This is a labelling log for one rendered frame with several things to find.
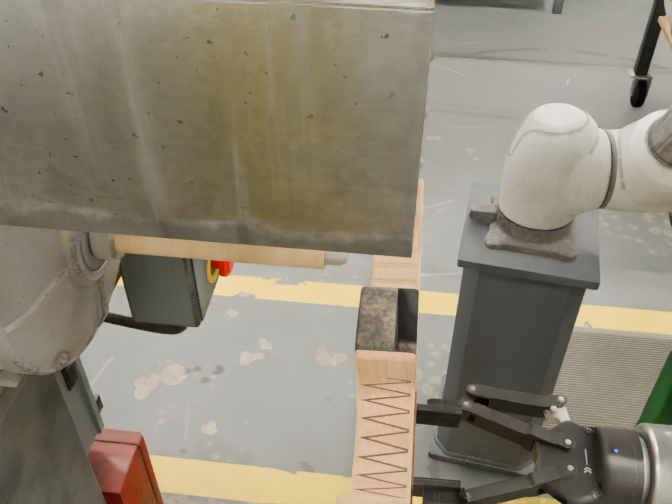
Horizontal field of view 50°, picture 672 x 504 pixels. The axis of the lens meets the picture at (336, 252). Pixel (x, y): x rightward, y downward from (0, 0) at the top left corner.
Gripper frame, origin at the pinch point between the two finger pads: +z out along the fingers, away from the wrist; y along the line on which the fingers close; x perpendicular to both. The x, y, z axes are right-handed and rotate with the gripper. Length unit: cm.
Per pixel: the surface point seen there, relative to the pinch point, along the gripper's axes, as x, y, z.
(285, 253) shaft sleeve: 19.8, 7.0, 12.5
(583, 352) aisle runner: -122, 91, -53
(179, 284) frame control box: -8.2, 23.1, 31.5
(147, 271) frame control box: -6.4, 23.4, 35.4
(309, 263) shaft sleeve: 19.0, 6.8, 10.5
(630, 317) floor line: -125, 108, -70
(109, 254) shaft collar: 19.0, 6.1, 27.6
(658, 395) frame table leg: -40, 32, -40
